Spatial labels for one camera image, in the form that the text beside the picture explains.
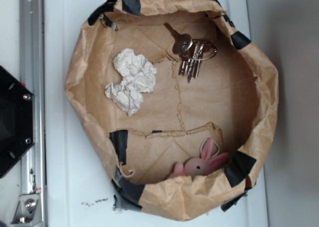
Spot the aluminium frame rail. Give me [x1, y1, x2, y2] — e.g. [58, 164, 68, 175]
[19, 0, 48, 227]

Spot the silver corner bracket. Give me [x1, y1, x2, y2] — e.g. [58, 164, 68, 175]
[10, 194, 42, 227]

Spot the pink bunny toy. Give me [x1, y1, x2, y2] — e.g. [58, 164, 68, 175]
[167, 138, 230, 179]

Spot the silver key bunch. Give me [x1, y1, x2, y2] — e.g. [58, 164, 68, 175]
[164, 23, 217, 83]

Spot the brown paper bag bin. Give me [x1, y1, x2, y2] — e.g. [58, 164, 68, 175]
[65, 0, 279, 221]

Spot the crumpled white paper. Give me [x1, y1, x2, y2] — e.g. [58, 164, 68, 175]
[105, 48, 158, 117]

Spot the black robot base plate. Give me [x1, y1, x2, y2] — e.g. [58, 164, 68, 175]
[0, 67, 34, 178]

